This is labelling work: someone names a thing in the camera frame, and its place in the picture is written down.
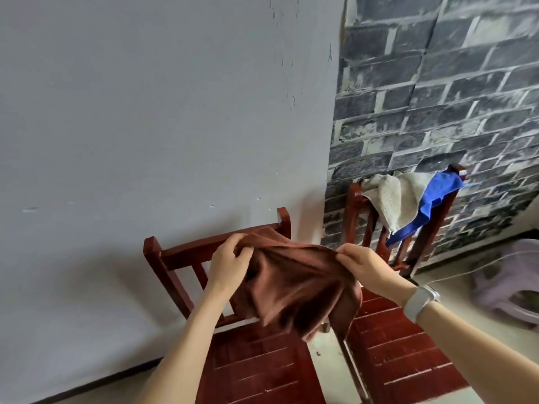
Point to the person's left hand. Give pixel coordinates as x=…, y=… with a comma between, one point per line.
x=225, y=267

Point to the person's right hand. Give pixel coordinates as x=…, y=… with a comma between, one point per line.
x=370, y=269

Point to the person's left thumb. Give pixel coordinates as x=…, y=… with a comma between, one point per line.
x=246, y=251

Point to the person's right thumb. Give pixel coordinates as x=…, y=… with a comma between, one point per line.
x=346, y=261

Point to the brown towel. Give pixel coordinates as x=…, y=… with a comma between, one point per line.
x=294, y=281

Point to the person's left forearm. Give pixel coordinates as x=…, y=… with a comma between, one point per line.
x=185, y=344

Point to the person's right forearm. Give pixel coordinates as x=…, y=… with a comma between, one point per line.
x=484, y=361

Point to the beige towel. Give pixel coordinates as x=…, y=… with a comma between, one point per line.
x=398, y=197

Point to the white wristwatch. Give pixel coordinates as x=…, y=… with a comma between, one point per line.
x=419, y=302

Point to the red wooden chair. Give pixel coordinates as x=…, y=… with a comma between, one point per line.
x=252, y=353
x=391, y=332

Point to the blue cloth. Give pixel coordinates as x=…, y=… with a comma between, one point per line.
x=433, y=197

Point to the purple plastic stool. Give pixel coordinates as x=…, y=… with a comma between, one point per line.
x=511, y=286

